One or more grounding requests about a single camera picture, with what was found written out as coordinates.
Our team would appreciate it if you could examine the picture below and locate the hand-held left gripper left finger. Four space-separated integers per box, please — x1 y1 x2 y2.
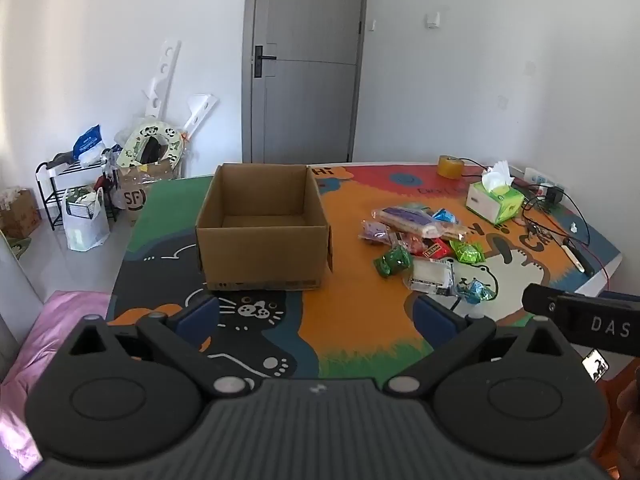
67 295 262 400

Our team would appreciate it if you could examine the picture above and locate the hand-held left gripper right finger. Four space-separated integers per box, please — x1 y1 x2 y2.
384 294 572 400

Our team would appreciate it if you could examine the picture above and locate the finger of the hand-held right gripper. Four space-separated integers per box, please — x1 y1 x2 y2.
522 283 560 319

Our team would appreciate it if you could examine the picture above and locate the white snack packet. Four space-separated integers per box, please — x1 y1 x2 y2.
406 258 457 296

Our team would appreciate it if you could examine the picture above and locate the blue foil candy packet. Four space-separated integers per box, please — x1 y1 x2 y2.
455 280 499 304

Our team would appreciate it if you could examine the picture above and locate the red snack packet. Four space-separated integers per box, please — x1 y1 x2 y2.
416 240 451 261

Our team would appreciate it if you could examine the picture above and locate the green foil snack packet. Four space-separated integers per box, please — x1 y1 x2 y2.
450 240 486 264
374 245 414 278

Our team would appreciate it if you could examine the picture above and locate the orange biscuit packet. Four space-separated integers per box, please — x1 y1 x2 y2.
435 222 469 241

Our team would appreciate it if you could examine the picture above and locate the long purple cake packet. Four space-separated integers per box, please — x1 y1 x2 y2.
372 206 453 239

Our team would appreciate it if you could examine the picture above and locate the round purple mochi packet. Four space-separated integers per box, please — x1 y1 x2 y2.
357 220 394 246

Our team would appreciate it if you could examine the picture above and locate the person's right hand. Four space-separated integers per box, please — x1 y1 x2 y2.
616 364 640 467

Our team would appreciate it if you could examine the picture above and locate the green tissue box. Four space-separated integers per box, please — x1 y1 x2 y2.
466 160 525 226

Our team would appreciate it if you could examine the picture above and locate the white power strip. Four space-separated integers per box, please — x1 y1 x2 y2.
524 166 565 192

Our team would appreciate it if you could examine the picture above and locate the brown printed shipping box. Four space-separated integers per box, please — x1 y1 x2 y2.
116 160 179 226

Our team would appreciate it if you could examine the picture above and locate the white plastic bag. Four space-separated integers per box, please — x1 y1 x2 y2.
62 187 111 252

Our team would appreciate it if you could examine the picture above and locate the yellow tape roll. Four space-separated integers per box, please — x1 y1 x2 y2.
437 155 464 179

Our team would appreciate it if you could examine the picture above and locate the pink blanket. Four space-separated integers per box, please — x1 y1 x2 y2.
0 290 112 461

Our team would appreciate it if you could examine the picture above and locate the panda print toilet seat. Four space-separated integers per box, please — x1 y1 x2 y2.
116 119 184 170

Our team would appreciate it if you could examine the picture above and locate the white cabinet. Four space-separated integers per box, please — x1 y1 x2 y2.
0 232 46 376

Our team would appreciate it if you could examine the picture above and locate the black shoe rack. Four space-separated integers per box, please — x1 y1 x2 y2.
35 157 121 231

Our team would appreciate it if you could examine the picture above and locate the green floor mat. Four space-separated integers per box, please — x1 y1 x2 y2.
5 237 32 261

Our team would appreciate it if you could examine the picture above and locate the short white foam board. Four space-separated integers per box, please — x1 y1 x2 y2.
180 94 220 141

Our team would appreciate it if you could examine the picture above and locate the small brown cardboard box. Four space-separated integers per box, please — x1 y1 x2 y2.
0 187 42 239

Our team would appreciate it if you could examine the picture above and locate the blue plastic bag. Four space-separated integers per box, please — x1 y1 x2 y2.
73 125 104 166

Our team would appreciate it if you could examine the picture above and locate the grey door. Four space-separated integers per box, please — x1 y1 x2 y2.
242 0 370 165

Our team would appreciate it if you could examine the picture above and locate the tall white foam board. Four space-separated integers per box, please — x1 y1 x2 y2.
142 39 180 121

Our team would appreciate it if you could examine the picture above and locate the white handled tool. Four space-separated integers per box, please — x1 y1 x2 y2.
561 237 584 271

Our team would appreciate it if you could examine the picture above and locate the black handled tool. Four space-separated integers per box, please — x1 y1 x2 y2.
570 242 597 276

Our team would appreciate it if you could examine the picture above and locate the red cable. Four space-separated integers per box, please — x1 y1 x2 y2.
520 200 614 281

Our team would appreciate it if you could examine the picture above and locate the black cable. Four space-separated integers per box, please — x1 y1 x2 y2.
460 157 597 247

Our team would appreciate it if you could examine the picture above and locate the black door handle lock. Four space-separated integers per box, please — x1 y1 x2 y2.
253 45 277 79

